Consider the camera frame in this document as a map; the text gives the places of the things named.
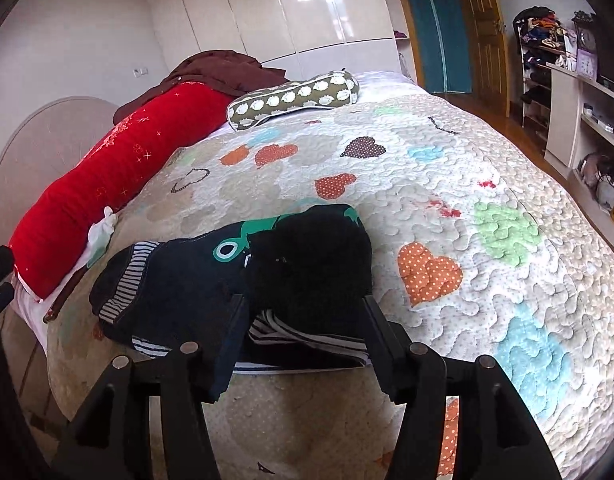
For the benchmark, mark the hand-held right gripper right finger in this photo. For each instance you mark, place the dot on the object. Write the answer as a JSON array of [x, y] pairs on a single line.
[[384, 355]]

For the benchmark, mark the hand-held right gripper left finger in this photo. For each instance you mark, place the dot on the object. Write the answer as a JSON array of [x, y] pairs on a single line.
[[229, 350]]

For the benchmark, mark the navy pants with striped cuffs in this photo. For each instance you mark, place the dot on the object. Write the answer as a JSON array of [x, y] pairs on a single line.
[[187, 285]]

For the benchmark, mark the small white cloth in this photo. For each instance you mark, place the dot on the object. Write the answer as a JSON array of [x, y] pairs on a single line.
[[102, 230]]

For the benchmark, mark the round beige headboard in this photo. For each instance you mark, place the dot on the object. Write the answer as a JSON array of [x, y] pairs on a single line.
[[47, 140]]

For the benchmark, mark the red bolster pillow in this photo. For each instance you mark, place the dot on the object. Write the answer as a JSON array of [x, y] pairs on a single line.
[[112, 160]]

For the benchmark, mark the patchwork heart quilt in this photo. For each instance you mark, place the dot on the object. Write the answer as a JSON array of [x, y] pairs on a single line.
[[487, 185]]

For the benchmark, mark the olive dotted pillow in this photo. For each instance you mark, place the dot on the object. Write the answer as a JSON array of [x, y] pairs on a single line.
[[287, 97]]

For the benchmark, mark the brown blanket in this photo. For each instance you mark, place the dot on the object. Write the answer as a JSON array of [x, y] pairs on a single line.
[[222, 72]]

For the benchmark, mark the pink soft bag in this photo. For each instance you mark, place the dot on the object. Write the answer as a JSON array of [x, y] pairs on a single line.
[[593, 167]]

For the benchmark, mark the white television cabinet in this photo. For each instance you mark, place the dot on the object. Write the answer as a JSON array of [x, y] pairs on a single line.
[[559, 115]]

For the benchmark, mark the teal door curtain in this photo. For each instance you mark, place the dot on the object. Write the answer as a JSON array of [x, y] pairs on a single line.
[[437, 35]]

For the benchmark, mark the shoe rack with clothes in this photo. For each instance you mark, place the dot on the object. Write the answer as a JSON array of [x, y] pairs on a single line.
[[537, 60]]

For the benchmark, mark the wooden door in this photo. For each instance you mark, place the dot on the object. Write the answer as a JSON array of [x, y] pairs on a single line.
[[487, 35]]

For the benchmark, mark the white glossy wardrobe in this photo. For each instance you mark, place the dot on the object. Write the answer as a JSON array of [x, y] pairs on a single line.
[[287, 10]]

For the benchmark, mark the purple square clock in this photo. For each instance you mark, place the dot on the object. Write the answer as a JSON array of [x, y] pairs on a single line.
[[587, 64]]

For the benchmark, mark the ornate dark table clock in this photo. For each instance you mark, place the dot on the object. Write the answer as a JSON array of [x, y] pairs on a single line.
[[585, 32]]

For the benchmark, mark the white wall socket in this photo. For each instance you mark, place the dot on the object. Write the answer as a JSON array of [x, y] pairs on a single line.
[[141, 72]]

